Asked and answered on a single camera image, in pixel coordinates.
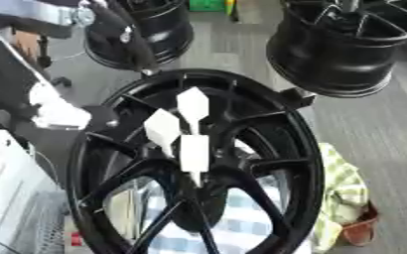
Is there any black wheel rim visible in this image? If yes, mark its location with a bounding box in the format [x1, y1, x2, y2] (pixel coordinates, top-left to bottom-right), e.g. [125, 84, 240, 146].
[264, 0, 407, 99]
[83, 0, 197, 71]

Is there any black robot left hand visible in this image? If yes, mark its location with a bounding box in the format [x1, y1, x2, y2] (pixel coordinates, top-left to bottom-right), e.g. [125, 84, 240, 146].
[83, 0, 162, 76]

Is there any black spoked wheel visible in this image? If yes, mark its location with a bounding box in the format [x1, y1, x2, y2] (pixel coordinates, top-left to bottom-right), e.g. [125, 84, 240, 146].
[66, 68, 326, 254]

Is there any black wheel clamp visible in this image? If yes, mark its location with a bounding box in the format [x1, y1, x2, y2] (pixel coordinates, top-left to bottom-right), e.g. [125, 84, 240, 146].
[278, 86, 319, 109]

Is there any white pin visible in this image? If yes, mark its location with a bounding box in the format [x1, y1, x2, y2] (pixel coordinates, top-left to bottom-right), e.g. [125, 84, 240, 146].
[176, 86, 210, 136]
[142, 107, 183, 159]
[177, 134, 210, 189]

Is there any green crate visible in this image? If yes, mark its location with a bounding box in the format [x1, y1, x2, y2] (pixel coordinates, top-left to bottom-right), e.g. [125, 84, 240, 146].
[188, 0, 228, 13]

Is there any white machine housing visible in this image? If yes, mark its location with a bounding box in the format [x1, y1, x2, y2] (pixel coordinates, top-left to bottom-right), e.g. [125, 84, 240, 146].
[0, 128, 71, 254]

